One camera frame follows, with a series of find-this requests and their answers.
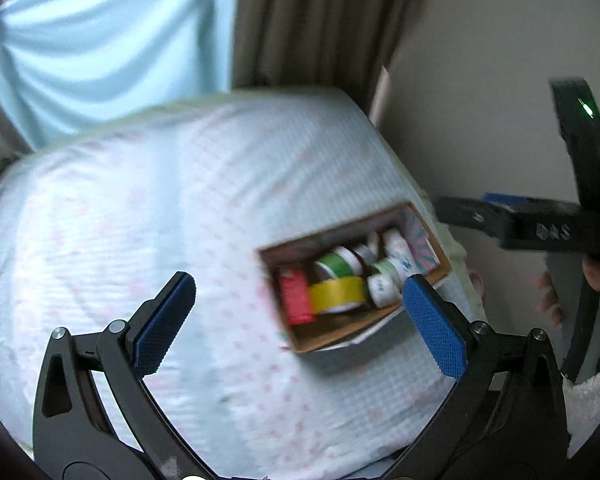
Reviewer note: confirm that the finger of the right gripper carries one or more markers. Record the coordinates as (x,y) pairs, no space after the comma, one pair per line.
(517,222)

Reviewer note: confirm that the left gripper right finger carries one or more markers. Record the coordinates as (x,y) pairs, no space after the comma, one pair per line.
(505,416)

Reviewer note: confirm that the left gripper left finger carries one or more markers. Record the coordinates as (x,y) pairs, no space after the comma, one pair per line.
(94,417)

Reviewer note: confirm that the large white pill bottle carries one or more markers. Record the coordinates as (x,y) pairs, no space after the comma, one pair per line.
(397,247)

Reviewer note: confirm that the red jar silver lid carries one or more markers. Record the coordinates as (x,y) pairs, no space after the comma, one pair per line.
(364,254)

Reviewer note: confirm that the green label white bottle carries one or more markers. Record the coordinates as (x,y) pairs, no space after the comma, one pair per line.
(339,263)

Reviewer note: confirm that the red carton box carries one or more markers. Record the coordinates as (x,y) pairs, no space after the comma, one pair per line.
(295,292)

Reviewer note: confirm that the white earbuds case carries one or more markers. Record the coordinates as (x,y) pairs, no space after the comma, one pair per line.
(372,242)

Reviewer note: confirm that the person's right hand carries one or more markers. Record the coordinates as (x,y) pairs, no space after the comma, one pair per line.
(571,288)

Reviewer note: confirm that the white fluffy sleeve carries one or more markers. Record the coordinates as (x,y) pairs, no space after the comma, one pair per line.
(583,411)

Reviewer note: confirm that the cardboard box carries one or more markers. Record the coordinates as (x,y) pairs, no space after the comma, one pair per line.
(330,331)

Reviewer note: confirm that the pale green white jar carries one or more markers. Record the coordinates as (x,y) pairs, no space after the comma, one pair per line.
(384,284)

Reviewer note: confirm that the yellow tape roll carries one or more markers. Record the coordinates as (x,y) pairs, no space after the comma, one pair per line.
(337,296)

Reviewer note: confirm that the checkered quilt bedspread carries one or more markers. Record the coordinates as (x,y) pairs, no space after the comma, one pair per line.
(91,229)

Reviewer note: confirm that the beige brown curtain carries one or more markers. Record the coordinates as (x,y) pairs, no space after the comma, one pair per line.
(327,43)

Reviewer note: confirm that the light blue curtain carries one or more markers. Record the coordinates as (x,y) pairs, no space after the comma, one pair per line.
(69,65)

